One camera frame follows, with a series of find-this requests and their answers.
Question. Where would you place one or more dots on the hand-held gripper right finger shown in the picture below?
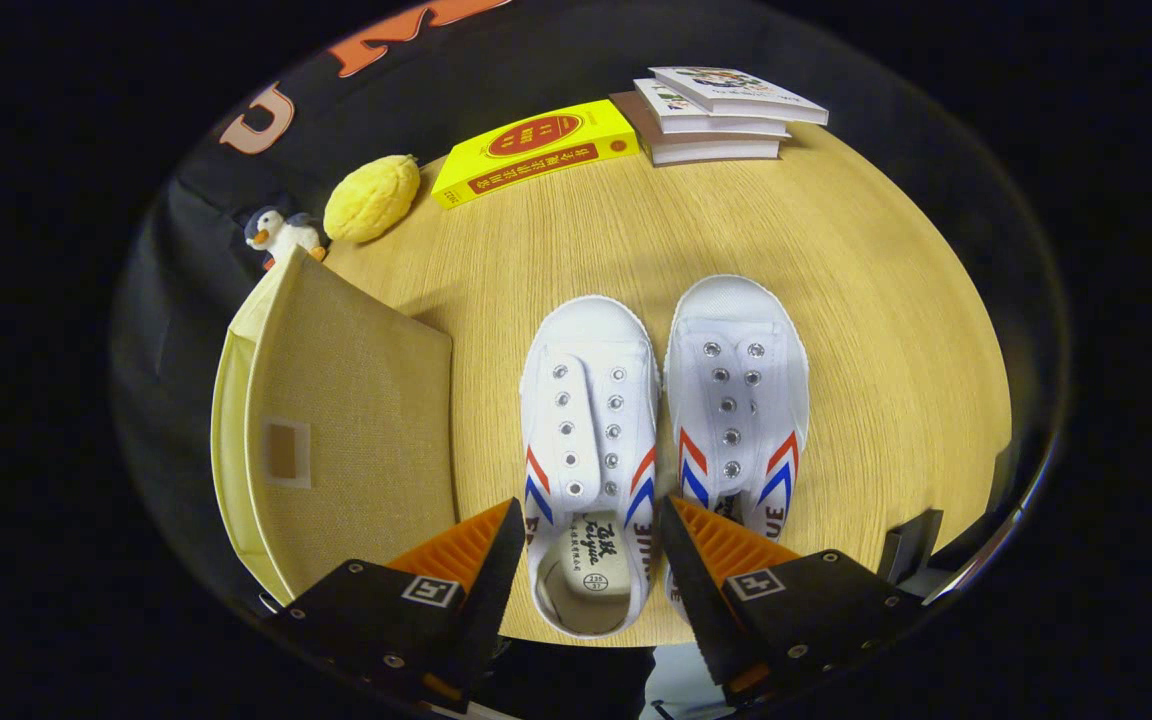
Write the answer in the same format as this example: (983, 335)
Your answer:
(701, 600)

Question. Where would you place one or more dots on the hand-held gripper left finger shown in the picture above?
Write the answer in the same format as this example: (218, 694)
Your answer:
(491, 590)

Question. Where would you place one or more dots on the white canvas shoe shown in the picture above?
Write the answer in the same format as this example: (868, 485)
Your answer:
(736, 370)
(586, 420)

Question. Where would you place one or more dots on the beige fabric storage box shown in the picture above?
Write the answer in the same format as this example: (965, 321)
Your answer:
(356, 430)

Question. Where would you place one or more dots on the yellow round plush toy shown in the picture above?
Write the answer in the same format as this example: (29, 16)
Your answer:
(371, 198)

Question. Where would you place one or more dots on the penguin plush toy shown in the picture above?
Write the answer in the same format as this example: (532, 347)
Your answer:
(283, 235)

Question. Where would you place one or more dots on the yellow book red label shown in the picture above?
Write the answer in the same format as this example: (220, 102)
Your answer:
(531, 150)

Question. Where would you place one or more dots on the brown cover book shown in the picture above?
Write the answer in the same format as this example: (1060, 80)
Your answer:
(706, 150)

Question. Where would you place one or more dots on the white illustrated cover book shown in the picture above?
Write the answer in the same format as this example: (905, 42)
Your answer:
(736, 92)

